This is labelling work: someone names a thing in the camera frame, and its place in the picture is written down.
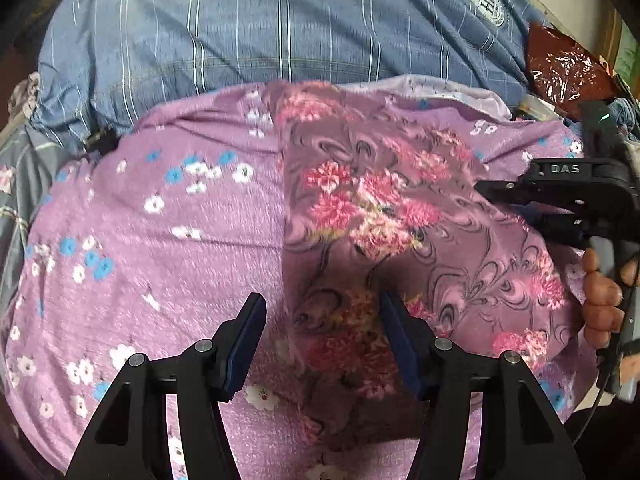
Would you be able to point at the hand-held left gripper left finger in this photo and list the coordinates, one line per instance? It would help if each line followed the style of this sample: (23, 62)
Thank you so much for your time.
(245, 345)

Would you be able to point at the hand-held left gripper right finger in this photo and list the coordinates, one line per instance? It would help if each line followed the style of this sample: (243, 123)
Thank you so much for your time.
(400, 340)

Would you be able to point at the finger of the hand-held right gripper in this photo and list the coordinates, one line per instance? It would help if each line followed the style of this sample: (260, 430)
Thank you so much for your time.
(565, 232)
(525, 192)

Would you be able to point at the maroon floral shirt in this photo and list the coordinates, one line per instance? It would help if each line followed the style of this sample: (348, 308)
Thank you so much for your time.
(375, 200)

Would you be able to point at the person's right hand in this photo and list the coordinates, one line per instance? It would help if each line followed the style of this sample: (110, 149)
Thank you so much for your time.
(600, 305)

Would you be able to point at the blue denim garment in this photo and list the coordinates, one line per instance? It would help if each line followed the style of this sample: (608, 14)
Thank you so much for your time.
(622, 109)

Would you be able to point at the purple floral blanket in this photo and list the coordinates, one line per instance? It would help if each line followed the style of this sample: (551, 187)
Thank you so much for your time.
(175, 260)

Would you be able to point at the red plastic bag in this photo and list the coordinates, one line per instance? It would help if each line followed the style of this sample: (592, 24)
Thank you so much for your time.
(565, 65)

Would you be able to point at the wooden door with green panel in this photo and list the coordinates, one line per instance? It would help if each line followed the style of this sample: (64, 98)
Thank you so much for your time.
(627, 52)

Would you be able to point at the small black object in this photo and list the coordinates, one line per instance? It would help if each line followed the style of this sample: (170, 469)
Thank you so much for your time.
(100, 142)

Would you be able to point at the blue striped pillow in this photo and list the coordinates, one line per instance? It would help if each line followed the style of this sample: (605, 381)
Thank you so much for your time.
(250, 35)

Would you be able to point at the small grey crumpled cloth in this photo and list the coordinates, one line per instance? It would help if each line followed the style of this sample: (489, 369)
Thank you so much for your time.
(25, 92)

